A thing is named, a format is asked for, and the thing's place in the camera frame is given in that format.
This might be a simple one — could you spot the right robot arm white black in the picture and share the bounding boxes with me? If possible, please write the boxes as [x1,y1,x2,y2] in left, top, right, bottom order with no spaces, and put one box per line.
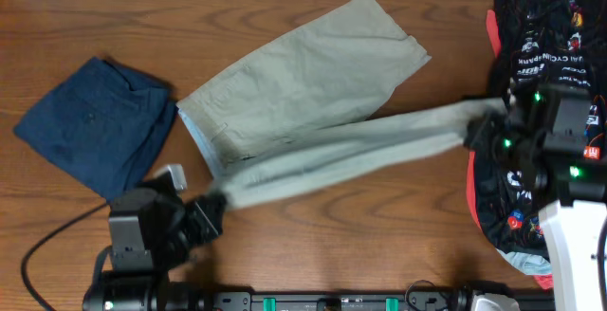
[464,112,606,310]

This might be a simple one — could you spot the light blue garment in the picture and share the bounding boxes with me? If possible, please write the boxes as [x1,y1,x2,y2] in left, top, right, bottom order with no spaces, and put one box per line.
[497,249,552,276]

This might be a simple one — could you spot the black printed cycling jersey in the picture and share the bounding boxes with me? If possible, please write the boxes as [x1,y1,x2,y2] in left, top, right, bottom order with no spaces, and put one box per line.
[469,0,606,258]

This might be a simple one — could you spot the red garment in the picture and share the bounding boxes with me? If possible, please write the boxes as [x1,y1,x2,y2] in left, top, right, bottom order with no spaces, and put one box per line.
[466,9,554,290]

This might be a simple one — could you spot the left black cable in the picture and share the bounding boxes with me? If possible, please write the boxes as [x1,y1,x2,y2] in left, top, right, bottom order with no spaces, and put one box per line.
[20,201,110,311]

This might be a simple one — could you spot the folded navy blue shorts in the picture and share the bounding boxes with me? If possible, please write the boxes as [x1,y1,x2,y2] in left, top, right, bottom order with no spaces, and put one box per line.
[13,57,176,201]

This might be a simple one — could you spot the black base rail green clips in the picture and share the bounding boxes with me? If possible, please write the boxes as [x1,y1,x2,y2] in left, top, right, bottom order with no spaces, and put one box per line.
[165,280,556,311]

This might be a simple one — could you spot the khaki beige shorts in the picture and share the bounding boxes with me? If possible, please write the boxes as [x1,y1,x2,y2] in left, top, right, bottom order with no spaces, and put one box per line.
[177,0,506,209]

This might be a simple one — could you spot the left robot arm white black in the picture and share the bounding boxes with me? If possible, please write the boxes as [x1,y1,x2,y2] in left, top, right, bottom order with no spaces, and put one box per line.
[83,188,227,311]

